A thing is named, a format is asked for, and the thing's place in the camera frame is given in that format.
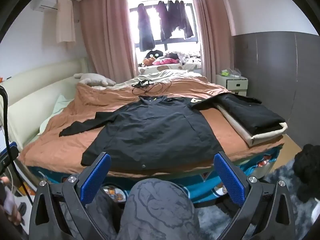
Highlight cream bed sheet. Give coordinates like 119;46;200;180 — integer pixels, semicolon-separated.
114;69;203;87

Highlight white bedside cabinet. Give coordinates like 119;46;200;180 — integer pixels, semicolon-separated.
215;74;248;96

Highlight black charger cable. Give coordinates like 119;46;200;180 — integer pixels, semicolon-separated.
132;79;173;96

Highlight brown blanket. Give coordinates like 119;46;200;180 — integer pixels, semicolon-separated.
19;76;285;179

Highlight person's left hand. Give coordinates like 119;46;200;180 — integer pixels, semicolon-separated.
0;176;23;227

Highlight patterned cloth pile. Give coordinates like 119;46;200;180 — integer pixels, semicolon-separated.
175;51;202;64

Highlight black fluffy cloth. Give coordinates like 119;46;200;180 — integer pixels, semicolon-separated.
292;144;320;203

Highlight grey plush toy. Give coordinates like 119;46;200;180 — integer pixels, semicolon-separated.
74;72;117;87

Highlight person's leg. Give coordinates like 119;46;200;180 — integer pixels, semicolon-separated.
59;187;123;240
119;179;200;240

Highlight person's right leg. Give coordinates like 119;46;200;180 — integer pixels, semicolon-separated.
119;179;200;240

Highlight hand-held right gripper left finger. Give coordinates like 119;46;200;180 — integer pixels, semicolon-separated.
29;152;112;240

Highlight cream upholstered bed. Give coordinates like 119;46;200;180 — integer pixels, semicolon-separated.
0;57;288;205

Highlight folded cream cloth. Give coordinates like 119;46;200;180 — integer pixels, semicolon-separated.
216;104;288;147

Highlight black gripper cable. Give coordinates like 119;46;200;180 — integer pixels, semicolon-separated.
0;85;34;203

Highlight dark hanging garment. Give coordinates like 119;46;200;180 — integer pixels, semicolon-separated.
156;0;173;42
137;3;155;52
167;0;194;40

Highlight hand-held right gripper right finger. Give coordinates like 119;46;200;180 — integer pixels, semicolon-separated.
214;151;297;240

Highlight black plush toy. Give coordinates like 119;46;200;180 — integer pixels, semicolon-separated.
146;50;163;60

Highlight cream hanging cloth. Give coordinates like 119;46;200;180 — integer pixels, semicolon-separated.
55;0;76;43

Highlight black jacket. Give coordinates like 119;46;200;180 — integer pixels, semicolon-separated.
59;94;233;173

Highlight white air conditioner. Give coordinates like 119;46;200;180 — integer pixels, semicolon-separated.
31;0;60;12

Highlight grey shaggy rug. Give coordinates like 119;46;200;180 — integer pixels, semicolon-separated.
195;159;320;240

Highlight pink curtain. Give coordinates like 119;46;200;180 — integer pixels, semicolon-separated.
79;0;137;83
189;0;237;84

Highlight folded black clothes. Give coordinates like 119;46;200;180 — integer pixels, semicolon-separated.
216;93;286;136

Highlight person's left leg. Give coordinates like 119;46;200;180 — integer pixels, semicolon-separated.
59;187;123;240

